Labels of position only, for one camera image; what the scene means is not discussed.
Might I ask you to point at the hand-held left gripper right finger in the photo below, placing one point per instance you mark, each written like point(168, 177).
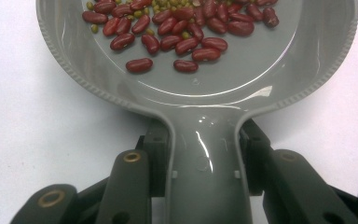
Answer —
point(292, 189)

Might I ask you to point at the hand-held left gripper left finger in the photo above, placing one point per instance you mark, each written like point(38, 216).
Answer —
point(127, 189)

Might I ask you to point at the grey dustpan with orange edge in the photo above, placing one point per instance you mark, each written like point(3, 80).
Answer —
point(205, 174)

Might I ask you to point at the heap of red kidney beans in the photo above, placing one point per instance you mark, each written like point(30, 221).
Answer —
point(205, 54)

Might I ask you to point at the heap of green mung beans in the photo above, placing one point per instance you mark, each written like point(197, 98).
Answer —
point(94, 28)

